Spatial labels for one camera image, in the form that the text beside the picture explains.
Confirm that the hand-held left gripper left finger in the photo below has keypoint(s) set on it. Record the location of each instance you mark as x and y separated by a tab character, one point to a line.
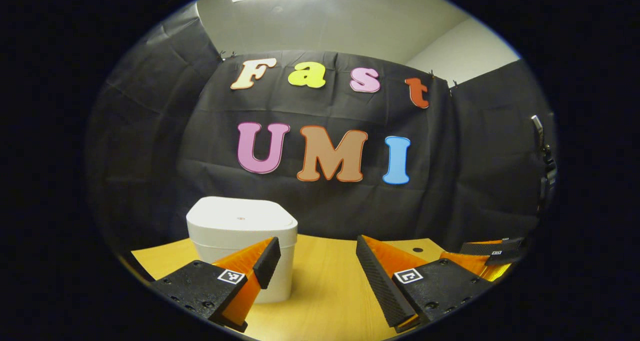
267	263

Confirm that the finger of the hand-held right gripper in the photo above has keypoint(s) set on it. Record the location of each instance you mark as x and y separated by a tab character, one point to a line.
502	258
492	247

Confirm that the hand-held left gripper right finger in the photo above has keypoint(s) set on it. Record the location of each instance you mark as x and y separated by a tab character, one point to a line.
382	286

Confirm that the white desktop garbage bin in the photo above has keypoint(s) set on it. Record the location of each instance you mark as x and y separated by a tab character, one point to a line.
240	221

